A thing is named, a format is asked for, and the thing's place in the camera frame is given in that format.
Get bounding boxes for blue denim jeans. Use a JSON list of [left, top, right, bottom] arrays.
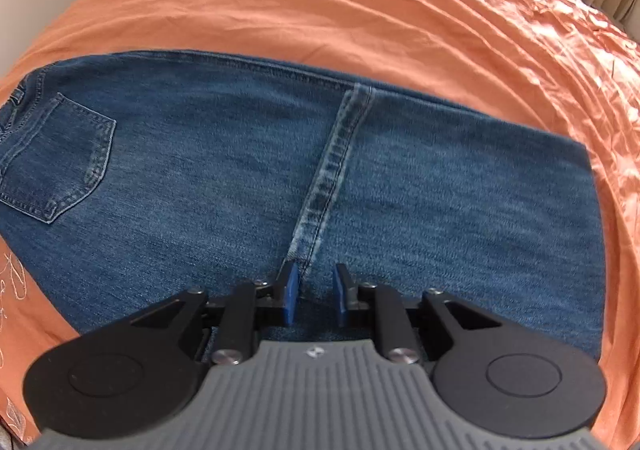
[[1, 51, 605, 356]]

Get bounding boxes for orange bed cover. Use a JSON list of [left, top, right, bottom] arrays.
[[1, 0, 639, 449]]

